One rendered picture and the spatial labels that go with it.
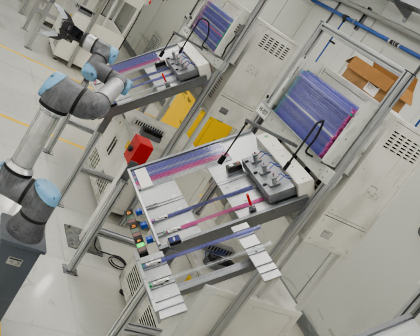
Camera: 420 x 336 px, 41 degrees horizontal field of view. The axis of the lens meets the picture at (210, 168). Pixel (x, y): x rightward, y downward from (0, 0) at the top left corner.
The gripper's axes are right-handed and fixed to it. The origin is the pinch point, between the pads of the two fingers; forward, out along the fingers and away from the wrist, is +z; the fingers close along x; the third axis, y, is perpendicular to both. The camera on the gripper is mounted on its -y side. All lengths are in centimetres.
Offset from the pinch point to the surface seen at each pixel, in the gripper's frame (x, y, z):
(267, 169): -9, 16, -121
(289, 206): -21, 0, -136
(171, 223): -53, 8, -93
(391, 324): -43, -63, -172
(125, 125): -16, 159, -35
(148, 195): -48, 29, -77
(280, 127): 15, 32, -119
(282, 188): -15, 1, -129
